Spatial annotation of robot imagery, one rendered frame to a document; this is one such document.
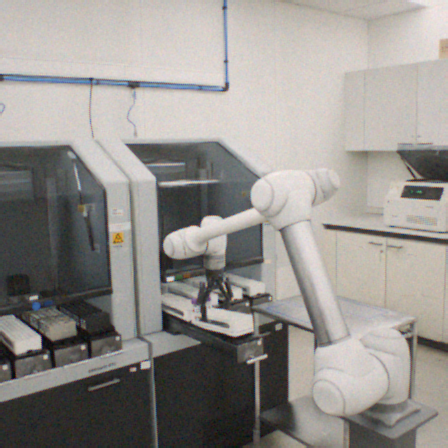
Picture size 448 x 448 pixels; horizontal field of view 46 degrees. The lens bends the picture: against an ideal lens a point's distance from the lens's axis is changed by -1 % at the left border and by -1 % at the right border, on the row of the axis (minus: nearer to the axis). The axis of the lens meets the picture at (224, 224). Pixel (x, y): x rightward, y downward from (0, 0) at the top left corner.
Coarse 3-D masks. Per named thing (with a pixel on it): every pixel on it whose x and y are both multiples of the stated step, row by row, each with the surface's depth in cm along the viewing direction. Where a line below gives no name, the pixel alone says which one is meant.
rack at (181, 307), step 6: (168, 294) 258; (162, 300) 247; (168, 300) 247; (174, 300) 247; (180, 300) 246; (186, 300) 246; (162, 306) 251; (168, 306) 250; (174, 306) 239; (180, 306) 237; (186, 306) 237; (192, 306) 238; (174, 312) 240; (180, 312) 247; (186, 312) 232; (186, 318) 232
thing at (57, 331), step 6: (54, 324) 210; (60, 324) 211; (66, 324) 212; (72, 324) 214; (48, 330) 208; (54, 330) 209; (60, 330) 211; (66, 330) 212; (72, 330) 214; (48, 336) 209; (54, 336) 209; (60, 336) 211; (66, 336) 213
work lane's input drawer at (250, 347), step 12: (168, 324) 241; (180, 324) 233; (192, 324) 228; (192, 336) 227; (204, 336) 220; (216, 336) 215; (228, 336) 215; (240, 336) 215; (252, 336) 211; (216, 348) 214; (228, 348) 208; (240, 348) 204; (252, 348) 208; (240, 360) 205; (252, 360) 203
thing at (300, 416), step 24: (264, 312) 241; (288, 312) 239; (360, 312) 236; (384, 312) 235; (360, 336) 207; (408, 336) 217; (288, 408) 261; (312, 408) 260; (288, 432) 239; (312, 432) 238; (336, 432) 237
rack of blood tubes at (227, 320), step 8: (192, 312) 228; (208, 312) 225; (216, 312) 223; (224, 312) 223; (232, 312) 221; (192, 320) 229; (200, 320) 227; (208, 320) 226; (216, 320) 225; (224, 320) 211; (232, 320) 207; (240, 320) 208; (248, 320) 211; (208, 328) 220; (224, 328) 211; (232, 328) 207; (240, 328) 208; (248, 328) 211
